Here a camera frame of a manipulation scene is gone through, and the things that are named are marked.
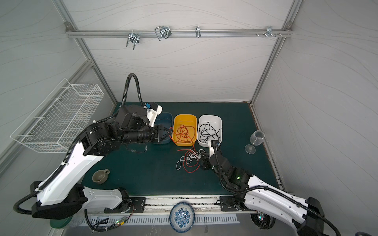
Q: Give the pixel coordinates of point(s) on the green table mat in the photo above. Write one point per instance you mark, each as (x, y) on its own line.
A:
(151, 169)

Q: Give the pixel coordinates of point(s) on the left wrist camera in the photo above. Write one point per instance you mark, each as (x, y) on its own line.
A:
(153, 110)

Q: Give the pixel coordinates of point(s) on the green round lid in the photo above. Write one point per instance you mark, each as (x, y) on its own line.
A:
(61, 223)

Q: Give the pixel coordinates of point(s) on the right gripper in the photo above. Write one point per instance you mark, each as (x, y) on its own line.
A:
(215, 155)

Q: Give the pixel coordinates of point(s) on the blue plastic bin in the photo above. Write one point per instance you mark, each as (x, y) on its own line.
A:
(166, 120)

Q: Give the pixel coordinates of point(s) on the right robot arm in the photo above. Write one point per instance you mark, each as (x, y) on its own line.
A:
(306, 216)

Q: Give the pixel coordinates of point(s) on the white plastic bin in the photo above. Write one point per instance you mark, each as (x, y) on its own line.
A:
(209, 128)

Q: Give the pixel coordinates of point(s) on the white wire basket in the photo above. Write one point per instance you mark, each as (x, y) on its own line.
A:
(62, 115)

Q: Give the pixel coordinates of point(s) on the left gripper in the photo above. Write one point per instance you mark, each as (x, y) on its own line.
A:
(156, 134)

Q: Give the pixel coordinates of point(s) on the yellow plastic bin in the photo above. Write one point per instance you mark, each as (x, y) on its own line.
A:
(184, 130)

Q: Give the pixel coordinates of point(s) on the blue white patterned plate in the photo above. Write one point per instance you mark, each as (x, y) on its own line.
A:
(182, 217)

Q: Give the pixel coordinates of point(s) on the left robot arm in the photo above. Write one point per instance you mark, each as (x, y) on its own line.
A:
(61, 195)

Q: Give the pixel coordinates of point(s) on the metal crossbar rail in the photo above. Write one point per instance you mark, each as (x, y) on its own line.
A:
(196, 32)

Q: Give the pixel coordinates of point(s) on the beige ceramic mug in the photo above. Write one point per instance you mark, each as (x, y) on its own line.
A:
(100, 176)

